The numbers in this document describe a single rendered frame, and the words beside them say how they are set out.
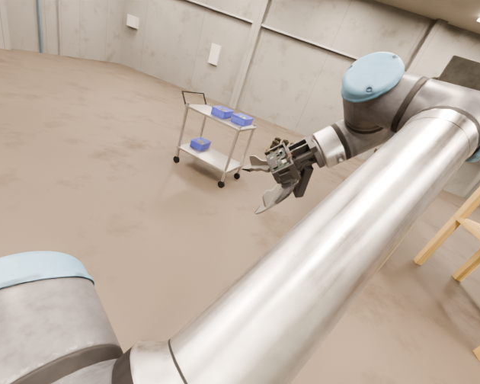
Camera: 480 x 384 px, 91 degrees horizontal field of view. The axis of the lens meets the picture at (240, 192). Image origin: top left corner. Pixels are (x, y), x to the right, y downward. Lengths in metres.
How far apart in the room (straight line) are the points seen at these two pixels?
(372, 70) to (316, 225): 0.32
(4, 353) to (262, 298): 0.18
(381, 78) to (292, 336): 0.39
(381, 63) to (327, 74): 9.55
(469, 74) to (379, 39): 5.25
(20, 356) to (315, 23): 10.19
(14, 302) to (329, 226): 0.26
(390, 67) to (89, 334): 0.51
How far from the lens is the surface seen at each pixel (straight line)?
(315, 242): 0.22
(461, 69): 5.46
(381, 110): 0.47
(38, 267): 0.29
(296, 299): 0.20
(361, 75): 0.48
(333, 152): 0.56
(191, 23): 11.27
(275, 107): 10.10
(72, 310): 0.26
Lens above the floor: 1.62
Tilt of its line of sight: 27 degrees down
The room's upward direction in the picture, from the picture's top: 20 degrees clockwise
